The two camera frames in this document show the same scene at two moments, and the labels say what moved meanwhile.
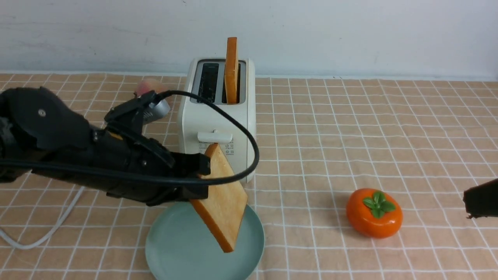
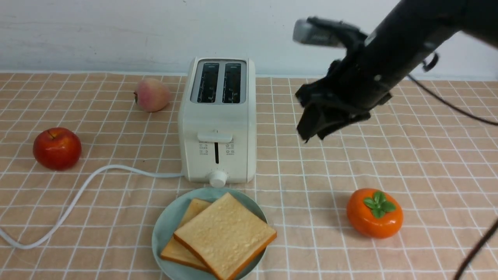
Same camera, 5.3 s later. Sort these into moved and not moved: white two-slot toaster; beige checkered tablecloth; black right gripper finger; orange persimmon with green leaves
Moved: black right gripper finger
Not moved: orange persimmon with green leaves; beige checkered tablecloth; white two-slot toaster
